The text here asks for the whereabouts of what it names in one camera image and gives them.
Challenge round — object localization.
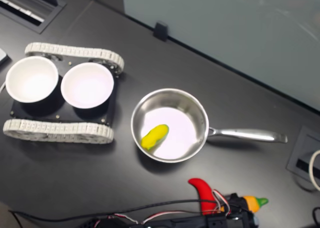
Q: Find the black vehicle with white tracks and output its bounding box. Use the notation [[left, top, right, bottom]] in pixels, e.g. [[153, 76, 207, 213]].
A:
[[2, 42, 125, 144]]

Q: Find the white bowl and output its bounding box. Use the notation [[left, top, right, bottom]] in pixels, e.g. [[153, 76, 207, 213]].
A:
[[5, 56, 60, 104], [60, 62, 115, 109]]

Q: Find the yellow green toy corn cob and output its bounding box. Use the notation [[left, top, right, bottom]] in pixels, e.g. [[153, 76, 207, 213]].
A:
[[140, 124, 170, 151]]

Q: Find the red white black servo wire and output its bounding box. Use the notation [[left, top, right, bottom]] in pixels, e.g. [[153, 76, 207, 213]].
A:
[[107, 189, 232, 225]]

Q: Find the thick white looped cable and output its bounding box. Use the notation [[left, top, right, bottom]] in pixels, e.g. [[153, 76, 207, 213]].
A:
[[308, 149, 320, 192]]

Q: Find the steel pan with long handle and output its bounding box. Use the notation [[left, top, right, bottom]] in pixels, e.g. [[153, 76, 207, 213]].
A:
[[130, 88, 288, 164]]

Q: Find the black partition clip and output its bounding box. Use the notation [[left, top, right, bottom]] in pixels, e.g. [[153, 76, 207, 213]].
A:
[[152, 21, 169, 42]]

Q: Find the red toy chilli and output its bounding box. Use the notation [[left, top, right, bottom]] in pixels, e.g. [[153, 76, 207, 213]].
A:
[[187, 177, 219, 216]]

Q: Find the frosted glass partition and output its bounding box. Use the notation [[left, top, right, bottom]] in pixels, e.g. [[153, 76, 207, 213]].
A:
[[121, 0, 320, 113]]

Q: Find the black table cable box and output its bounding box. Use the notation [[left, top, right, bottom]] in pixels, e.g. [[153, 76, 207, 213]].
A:
[[0, 0, 68, 34], [286, 125, 320, 186]]

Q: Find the orange toy carrot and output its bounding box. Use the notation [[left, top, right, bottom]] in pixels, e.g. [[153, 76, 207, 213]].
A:
[[219, 195, 270, 213]]

